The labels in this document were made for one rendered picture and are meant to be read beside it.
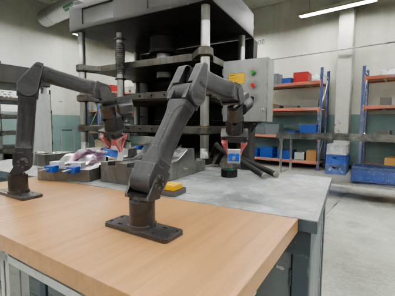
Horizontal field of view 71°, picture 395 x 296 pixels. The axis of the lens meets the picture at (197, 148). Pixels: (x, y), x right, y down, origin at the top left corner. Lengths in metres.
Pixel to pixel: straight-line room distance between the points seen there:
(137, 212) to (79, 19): 2.13
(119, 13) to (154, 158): 1.74
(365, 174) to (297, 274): 3.65
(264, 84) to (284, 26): 6.55
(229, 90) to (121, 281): 0.65
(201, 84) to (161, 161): 0.24
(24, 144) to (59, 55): 8.08
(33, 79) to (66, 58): 8.12
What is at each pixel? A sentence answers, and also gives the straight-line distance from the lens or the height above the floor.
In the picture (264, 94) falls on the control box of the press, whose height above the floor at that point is 1.24.
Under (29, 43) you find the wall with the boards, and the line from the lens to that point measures 8.89.
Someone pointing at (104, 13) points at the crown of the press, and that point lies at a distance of 2.44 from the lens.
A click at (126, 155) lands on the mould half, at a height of 0.87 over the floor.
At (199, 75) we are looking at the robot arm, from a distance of 0.77.
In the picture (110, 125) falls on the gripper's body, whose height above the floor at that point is 1.05.
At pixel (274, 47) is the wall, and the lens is 8.26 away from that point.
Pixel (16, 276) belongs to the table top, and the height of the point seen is 0.67.
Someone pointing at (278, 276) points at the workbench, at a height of 0.59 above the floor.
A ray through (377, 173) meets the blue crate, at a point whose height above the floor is 0.40.
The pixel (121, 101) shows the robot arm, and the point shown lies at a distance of 1.16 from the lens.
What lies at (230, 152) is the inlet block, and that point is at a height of 0.94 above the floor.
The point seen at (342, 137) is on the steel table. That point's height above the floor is 0.89.
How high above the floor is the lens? 1.05
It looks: 5 degrees down
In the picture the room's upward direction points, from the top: straight up
